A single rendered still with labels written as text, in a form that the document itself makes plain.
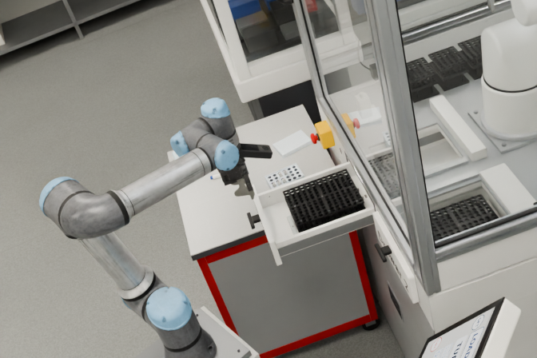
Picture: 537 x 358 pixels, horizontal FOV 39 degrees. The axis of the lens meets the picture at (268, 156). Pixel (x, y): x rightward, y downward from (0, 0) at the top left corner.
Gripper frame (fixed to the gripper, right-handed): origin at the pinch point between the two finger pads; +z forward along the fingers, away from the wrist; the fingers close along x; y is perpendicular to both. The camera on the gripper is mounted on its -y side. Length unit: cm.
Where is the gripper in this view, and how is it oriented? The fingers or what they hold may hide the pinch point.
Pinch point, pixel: (252, 191)
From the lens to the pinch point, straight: 237.7
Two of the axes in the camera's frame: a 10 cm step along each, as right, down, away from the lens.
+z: 2.5, 7.5, 6.1
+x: 2.4, 5.7, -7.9
